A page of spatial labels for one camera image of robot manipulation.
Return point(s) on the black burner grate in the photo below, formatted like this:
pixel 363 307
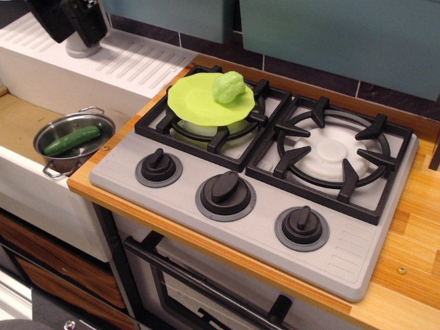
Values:
pixel 230 146
pixel 349 162

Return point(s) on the black middle stove knob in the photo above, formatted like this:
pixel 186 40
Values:
pixel 226 197

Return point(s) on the light green toy cauliflower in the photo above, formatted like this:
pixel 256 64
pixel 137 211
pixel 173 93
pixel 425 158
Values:
pixel 226 87

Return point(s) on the black oven door handle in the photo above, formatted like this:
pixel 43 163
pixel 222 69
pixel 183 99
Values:
pixel 272 320

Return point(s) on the black right stove knob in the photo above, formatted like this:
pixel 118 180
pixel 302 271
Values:
pixel 302 229

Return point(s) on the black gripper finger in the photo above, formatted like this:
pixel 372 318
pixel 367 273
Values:
pixel 52 18
pixel 88 21

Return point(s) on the small stainless steel pot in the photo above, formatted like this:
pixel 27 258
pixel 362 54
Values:
pixel 65 164

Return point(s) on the toy oven door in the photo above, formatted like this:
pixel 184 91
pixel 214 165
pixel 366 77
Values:
pixel 194 291

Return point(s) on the black right burner grate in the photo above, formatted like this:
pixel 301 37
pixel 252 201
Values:
pixel 349 162

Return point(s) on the grey toy faucet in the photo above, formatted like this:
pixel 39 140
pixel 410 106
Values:
pixel 76 48

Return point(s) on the grey toy stove top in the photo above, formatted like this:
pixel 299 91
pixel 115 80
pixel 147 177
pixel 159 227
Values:
pixel 343 266

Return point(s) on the dark green toy pickle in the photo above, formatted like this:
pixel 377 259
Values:
pixel 71 140

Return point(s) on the white toy sink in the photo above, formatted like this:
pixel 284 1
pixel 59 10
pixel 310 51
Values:
pixel 41 82

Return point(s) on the black stove knob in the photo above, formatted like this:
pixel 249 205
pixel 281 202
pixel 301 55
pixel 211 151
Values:
pixel 226 197
pixel 158 169
pixel 302 229

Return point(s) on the lime green plastic plate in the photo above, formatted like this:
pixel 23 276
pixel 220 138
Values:
pixel 191 99

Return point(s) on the black left stove knob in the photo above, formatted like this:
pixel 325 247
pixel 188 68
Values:
pixel 158 169

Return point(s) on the black left burner grate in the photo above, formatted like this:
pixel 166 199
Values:
pixel 230 146

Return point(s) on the wooden drawer fronts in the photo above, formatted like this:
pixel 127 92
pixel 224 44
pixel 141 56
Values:
pixel 65 272

